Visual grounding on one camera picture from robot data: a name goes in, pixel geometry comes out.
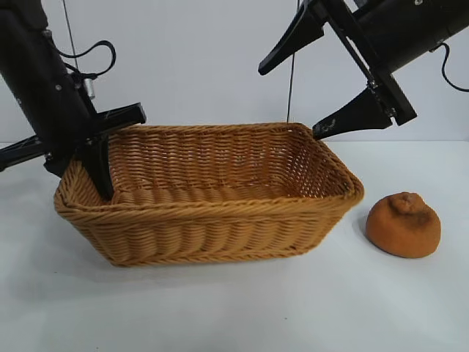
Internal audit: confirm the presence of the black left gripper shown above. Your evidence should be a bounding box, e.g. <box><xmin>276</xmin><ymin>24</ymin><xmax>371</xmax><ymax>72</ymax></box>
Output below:
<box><xmin>0</xmin><ymin>21</ymin><xmax>148</xmax><ymax>202</ymax></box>

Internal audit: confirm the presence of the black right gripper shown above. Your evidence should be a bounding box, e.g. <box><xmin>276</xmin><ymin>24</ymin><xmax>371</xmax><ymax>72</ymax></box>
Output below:
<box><xmin>257</xmin><ymin>0</ymin><xmax>469</xmax><ymax>142</ymax></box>

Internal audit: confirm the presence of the woven wicker basket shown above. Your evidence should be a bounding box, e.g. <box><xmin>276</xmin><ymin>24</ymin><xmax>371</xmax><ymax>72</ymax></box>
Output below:
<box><xmin>53</xmin><ymin>122</ymin><xmax>366</xmax><ymax>268</ymax></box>

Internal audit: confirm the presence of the round brown bread bun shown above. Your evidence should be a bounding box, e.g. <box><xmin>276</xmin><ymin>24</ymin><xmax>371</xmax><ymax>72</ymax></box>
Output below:
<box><xmin>366</xmin><ymin>191</ymin><xmax>442</xmax><ymax>260</ymax></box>

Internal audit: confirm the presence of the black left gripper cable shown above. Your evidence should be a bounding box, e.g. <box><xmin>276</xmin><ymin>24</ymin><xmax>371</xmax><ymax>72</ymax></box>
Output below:
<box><xmin>57</xmin><ymin>39</ymin><xmax>119</xmax><ymax>80</ymax></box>

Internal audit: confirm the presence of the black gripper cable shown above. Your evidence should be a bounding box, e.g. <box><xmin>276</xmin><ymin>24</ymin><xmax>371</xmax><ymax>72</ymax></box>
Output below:
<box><xmin>57</xmin><ymin>39</ymin><xmax>119</xmax><ymax>80</ymax></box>
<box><xmin>438</xmin><ymin>41</ymin><xmax>469</xmax><ymax>92</ymax></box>

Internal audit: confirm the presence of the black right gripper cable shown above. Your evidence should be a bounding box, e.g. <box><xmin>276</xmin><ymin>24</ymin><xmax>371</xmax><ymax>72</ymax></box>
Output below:
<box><xmin>438</xmin><ymin>41</ymin><xmax>469</xmax><ymax>92</ymax></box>

